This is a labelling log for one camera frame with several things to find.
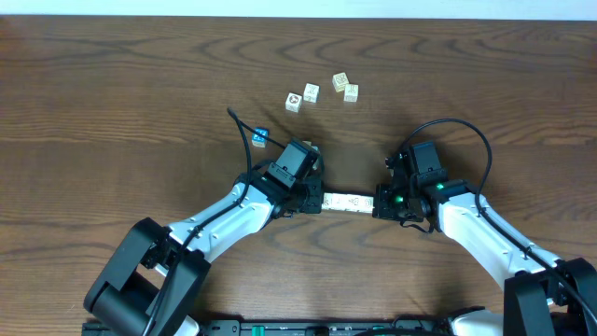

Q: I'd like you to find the green edged wooden block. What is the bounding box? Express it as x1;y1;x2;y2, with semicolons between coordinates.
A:
330;193;350;211

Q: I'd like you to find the wooden O block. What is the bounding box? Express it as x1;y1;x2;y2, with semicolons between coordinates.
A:
359;195;374;214

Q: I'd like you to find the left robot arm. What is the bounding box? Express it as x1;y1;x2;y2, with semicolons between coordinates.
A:
83;147;323;335

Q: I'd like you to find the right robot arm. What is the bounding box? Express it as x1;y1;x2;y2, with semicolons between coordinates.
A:
372;143;596;336

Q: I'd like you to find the plain wooden M block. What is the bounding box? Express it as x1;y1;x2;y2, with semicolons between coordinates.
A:
302;140;319;152

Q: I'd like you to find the blue X block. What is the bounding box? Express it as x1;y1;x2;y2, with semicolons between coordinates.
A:
252;128;269;147

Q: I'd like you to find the wooden block red disc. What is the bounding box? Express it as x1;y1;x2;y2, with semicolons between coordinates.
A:
285;92;302;113

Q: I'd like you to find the wooden block umbrella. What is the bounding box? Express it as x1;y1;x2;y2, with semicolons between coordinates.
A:
303;83;320;103

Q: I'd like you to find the wooden Y block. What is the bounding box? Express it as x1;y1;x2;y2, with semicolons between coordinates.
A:
343;84;359;103

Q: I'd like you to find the yellow edged wooden block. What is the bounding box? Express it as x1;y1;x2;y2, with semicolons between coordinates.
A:
332;72;350;92

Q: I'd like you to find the right black cable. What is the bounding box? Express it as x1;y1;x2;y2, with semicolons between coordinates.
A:
394;117;597;323

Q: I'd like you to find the black cable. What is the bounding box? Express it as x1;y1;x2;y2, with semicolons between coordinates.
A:
394;117;597;323
142;106;288;336

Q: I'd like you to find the left black cable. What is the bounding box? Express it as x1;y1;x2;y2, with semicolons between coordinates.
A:
142;106;288;336

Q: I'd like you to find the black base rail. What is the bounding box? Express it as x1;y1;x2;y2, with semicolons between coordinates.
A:
81;317;467;336

